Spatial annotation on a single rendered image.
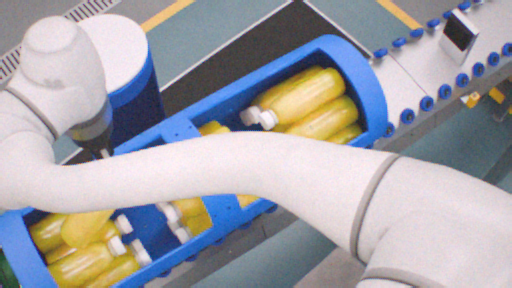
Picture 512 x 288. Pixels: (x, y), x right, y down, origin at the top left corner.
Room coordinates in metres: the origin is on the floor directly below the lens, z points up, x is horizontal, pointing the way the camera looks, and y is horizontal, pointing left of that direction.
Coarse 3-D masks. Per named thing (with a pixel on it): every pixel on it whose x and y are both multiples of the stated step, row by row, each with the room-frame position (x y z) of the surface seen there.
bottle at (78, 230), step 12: (72, 216) 0.36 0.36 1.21; (84, 216) 0.36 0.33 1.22; (96, 216) 0.36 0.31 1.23; (108, 216) 0.37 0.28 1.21; (60, 228) 0.35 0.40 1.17; (72, 228) 0.34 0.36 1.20; (84, 228) 0.34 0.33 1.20; (96, 228) 0.35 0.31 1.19; (72, 240) 0.32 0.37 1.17; (84, 240) 0.33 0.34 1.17
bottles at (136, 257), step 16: (256, 96) 0.74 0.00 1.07; (240, 112) 0.70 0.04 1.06; (272, 128) 0.65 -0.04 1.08; (352, 128) 0.65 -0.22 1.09; (160, 208) 0.45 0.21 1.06; (112, 224) 0.39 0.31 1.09; (128, 224) 0.40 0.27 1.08; (176, 224) 0.43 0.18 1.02; (192, 224) 0.41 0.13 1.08; (208, 224) 0.41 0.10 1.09; (96, 240) 0.35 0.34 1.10; (48, 256) 0.31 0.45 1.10; (128, 256) 0.33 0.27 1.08; (144, 256) 0.33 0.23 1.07; (112, 272) 0.28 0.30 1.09; (128, 272) 0.29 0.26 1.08
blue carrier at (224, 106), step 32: (288, 64) 0.74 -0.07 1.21; (320, 64) 0.85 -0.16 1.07; (352, 64) 0.73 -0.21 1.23; (224, 96) 0.65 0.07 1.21; (352, 96) 0.74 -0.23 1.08; (384, 96) 0.68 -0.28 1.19; (160, 128) 0.57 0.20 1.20; (192, 128) 0.56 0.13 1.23; (256, 128) 0.70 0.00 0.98; (384, 128) 0.64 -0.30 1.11; (0, 224) 0.33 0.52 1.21; (160, 224) 0.45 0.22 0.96; (224, 224) 0.39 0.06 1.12; (32, 256) 0.27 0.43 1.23; (160, 256) 0.36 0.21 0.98
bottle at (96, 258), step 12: (108, 240) 0.34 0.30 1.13; (72, 252) 0.31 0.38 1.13; (84, 252) 0.31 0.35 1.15; (96, 252) 0.31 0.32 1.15; (108, 252) 0.32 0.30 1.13; (60, 264) 0.28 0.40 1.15; (72, 264) 0.28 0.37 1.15; (84, 264) 0.28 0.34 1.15; (96, 264) 0.29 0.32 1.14; (108, 264) 0.29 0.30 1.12; (60, 276) 0.25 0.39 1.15; (72, 276) 0.26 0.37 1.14; (84, 276) 0.26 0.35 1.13; (96, 276) 0.27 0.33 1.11
